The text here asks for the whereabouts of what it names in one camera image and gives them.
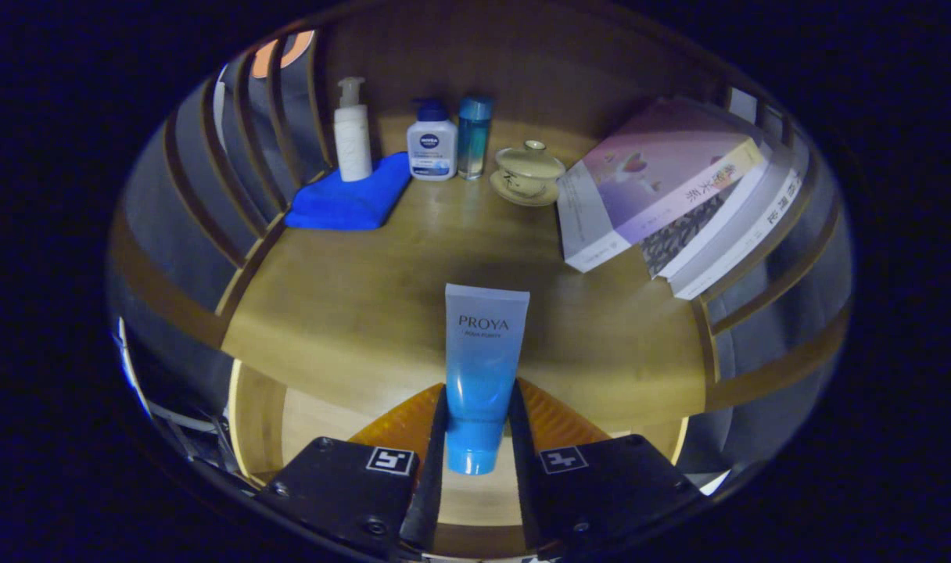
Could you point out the wooden countertop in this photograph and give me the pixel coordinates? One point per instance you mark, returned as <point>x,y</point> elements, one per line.
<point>350,297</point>

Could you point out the white pump bottle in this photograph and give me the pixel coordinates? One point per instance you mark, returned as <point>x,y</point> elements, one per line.
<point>353,141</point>

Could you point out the wooden drawer with black knob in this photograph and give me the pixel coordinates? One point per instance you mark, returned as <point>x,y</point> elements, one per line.
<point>319,418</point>

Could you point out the wooden cabinet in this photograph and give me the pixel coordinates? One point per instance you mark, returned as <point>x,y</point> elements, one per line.
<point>522,62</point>

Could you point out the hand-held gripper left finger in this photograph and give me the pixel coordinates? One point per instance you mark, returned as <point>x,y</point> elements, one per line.
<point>436,485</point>

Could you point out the pink purple book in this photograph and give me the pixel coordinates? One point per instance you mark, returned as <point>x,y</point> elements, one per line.
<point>647,180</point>

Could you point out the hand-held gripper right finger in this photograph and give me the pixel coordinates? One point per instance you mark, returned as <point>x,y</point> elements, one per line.
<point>526,485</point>

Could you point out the beige lidded teacup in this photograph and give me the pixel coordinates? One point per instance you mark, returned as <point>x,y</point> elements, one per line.
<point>526,172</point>

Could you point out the blue cosmetic tube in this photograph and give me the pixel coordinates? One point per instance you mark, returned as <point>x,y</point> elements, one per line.
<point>483,367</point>

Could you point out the blue folded cloth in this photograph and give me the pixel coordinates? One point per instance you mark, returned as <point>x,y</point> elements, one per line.
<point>350,199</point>

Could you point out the teal slim bottle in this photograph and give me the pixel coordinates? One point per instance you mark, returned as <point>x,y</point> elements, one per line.
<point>473,141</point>

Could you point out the dark patterned book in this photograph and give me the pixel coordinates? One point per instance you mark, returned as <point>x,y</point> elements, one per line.
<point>679,234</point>

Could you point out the white lotion bottle blue cap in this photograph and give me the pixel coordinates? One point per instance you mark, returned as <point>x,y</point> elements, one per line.
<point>432,148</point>

